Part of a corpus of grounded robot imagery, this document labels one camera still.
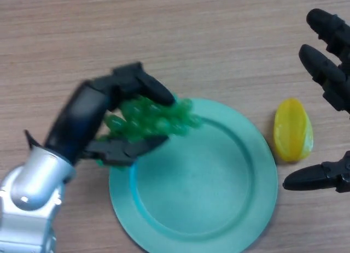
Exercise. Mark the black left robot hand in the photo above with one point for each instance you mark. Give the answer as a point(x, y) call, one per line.
point(79, 119)

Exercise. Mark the yellow starfruit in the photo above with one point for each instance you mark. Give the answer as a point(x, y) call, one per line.
point(294, 130)

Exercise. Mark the green grape bunch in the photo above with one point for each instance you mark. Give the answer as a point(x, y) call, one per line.
point(153, 119)

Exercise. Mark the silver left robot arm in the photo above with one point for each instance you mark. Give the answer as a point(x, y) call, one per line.
point(30, 195)

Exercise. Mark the green round plate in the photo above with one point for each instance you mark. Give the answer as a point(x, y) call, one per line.
point(202, 176)

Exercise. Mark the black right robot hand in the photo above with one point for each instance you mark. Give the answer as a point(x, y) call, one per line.
point(328, 70)

